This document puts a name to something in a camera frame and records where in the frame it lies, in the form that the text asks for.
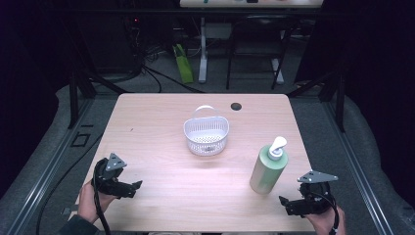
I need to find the bundle of black floor cables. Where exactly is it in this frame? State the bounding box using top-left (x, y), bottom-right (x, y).
top-left (125, 18), bottom-right (208, 95)

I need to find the white background desk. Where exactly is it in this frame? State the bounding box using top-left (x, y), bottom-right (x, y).
top-left (178, 0), bottom-right (325, 84)

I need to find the black metal stand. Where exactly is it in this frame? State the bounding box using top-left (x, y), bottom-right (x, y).
top-left (286, 69), bottom-right (347, 133)
top-left (67, 70), bottom-right (131, 130)

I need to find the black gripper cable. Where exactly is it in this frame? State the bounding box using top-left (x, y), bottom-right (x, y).
top-left (311, 191), bottom-right (341, 235)
top-left (92, 158), bottom-right (113, 235)

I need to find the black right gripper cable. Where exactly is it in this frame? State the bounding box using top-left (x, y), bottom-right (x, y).
top-left (311, 191), bottom-right (341, 235)

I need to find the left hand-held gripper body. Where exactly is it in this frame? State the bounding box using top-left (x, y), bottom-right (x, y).
top-left (92, 152), bottom-right (137, 200)

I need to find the green pump bottle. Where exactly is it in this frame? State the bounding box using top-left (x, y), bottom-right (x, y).
top-left (249, 135), bottom-right (290, 196)

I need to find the white plastic basket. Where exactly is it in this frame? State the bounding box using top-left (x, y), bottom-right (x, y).
top-left (182, 104), bottom-right (231, 158)

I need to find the person's right hand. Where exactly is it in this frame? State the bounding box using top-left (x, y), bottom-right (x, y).
top-left (304, 205), bottom-right (346, 235)

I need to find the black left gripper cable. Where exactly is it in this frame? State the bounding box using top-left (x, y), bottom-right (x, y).
top-left (92, 158), bottom-right (113, 235)

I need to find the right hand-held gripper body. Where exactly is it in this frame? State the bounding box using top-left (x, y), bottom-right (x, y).
top-left (286, 170), bottom-right (340, 217)

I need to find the person's left hand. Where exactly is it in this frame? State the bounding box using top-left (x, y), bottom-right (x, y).
top-left (77, 180), bottom-right (115, 225)

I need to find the dark computer tower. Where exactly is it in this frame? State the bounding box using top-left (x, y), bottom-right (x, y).
top-left (77, 14), bottom-right (140, 74)

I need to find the black chair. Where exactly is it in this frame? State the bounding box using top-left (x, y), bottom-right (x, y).
top-left (225, 13), bottom-right (292, 91)

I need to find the black floor cable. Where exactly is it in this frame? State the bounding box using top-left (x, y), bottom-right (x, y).
top-left (34, 131), bottom-right (106, 235)

